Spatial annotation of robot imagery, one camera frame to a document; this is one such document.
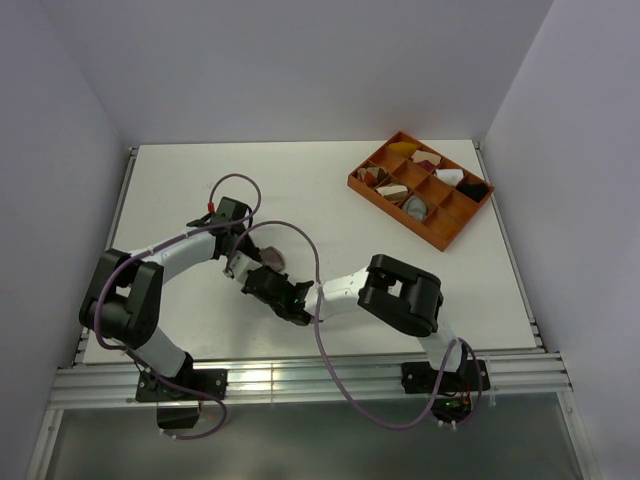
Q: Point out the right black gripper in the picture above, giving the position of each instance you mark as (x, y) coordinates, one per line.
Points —
(284, 276)

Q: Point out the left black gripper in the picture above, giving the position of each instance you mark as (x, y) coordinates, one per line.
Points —
(251, 248)

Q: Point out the beige sock with red stripes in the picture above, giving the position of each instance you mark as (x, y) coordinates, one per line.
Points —
(273, 258)

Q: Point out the grey sock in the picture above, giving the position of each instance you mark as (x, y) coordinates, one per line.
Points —
(416, 208)

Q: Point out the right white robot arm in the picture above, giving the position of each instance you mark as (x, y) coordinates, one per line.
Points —
(402, 296)

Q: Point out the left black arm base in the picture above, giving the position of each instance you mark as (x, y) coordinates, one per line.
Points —
(180, 401)

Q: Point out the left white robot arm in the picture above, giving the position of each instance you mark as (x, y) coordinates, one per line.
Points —
(123, 300)

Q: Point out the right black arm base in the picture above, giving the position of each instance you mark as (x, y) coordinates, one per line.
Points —
(454, 402)

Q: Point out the brown patterned rolled sock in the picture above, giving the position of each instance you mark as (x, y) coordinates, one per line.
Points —
(371, 176)

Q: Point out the beige brown rolled sock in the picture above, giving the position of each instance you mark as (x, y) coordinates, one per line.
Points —
(393, 192)

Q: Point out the orange compartment tray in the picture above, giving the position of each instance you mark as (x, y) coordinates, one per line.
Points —
(449, 210)

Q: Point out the yellow rolled sock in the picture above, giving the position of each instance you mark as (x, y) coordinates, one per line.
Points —
(406, 149)

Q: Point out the red beige rolled sock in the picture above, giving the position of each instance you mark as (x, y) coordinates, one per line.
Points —
(426, 159)

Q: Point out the white rolled sock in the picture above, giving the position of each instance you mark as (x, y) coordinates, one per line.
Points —
(451, 177)

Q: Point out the black rolled sock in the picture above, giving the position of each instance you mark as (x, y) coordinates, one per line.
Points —
(475, 191)

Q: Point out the aluminium frame rail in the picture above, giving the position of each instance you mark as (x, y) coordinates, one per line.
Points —
(304, 380)

